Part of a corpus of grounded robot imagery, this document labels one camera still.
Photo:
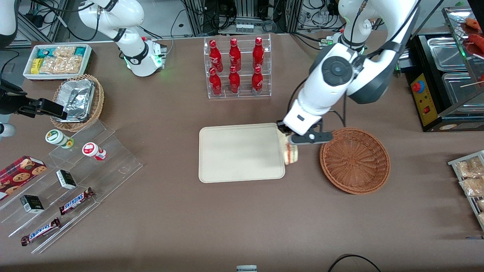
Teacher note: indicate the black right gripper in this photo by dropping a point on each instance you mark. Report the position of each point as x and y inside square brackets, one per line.
[11, 102]

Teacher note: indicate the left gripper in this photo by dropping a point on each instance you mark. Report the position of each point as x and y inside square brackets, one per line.
[281, 125]

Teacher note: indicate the triangular sandwich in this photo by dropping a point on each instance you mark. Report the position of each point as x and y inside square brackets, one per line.
[290, 153]

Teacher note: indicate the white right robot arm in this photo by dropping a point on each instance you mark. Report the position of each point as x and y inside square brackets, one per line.
[132, 22]

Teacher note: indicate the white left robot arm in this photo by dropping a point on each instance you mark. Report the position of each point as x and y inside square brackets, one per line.
[325, 87]

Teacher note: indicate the beige plastic tray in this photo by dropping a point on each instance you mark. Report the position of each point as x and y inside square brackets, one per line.
[242, 153]

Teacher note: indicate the light tan wicker basket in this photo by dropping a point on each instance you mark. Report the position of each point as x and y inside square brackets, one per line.
[99, 102]

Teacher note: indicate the brown wicker basket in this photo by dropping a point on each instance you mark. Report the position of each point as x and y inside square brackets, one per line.
[355, 162]

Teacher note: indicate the green label yogurt cup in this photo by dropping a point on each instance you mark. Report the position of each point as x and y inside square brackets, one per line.
[56, 137]

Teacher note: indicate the aluminium foil container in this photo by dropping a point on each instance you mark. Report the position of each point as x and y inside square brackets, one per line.
[77, 100]

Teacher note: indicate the white rectangular snack bin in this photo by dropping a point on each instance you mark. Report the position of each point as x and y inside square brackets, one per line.
[27, 73]

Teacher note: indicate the yellow snack packet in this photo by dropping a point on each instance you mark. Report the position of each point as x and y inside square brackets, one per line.
[36, 66]

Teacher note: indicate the large clear nut bag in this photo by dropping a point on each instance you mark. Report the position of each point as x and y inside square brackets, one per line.
[62, 65]

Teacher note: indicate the red cola bottle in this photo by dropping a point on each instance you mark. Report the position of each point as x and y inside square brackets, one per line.
[258, 53]
[234, 81]
[235, 54]
[215, 56]
[215, 83]
[257, 81]

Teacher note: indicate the clear acrylic bottle rack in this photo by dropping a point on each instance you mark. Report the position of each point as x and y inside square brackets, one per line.
[238, 93]

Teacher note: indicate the teal snack packet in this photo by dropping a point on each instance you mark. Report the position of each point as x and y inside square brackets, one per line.
[79, 51]
[44, 53]

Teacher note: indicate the small clear nut bag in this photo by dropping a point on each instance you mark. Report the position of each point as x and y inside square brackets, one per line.
[64, 51]

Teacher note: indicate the red label yogurt cup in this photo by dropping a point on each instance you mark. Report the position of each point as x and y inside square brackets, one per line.
[91, 150]

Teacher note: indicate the red cookie box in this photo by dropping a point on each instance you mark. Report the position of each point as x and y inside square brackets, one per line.
[19, 175]

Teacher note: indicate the small black box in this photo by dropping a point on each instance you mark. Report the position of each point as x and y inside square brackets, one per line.
[32, 204]
[66, 179]

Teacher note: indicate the clear acrylic step shelf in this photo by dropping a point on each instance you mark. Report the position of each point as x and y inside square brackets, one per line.
[113, 166]

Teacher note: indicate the snickers chocolate bar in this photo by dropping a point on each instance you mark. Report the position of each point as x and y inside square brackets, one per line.
[75, 201]
[41, 231]

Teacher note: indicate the white power strip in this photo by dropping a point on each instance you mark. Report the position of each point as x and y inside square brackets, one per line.
[249, 27]

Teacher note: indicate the black food warmer appliance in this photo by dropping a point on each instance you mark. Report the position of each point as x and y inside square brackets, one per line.
[425, 102]

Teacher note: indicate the small grey box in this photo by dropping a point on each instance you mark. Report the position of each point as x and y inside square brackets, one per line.
[246, 268]

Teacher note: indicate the steel warmer pan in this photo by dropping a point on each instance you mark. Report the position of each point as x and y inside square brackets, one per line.
[446, 53]
[459, 96]

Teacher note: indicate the clear bag of snacks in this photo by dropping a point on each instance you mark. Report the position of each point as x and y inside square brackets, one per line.
[481, 219]
[472, 187]
[469, 168]
[481, 204]

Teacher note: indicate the red sausage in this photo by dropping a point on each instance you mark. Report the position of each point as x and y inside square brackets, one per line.
[474, 23]
[477, 42]

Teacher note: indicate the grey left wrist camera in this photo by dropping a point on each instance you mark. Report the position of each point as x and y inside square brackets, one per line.
[314, 138]

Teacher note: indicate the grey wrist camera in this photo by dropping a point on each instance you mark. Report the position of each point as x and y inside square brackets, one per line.
[314, 138]
[5, 130]

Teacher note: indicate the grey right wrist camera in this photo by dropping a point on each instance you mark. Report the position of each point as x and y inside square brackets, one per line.
[5, 130]

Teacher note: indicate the aluminium frame rack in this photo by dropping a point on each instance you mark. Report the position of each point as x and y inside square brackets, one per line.
[245, 9]

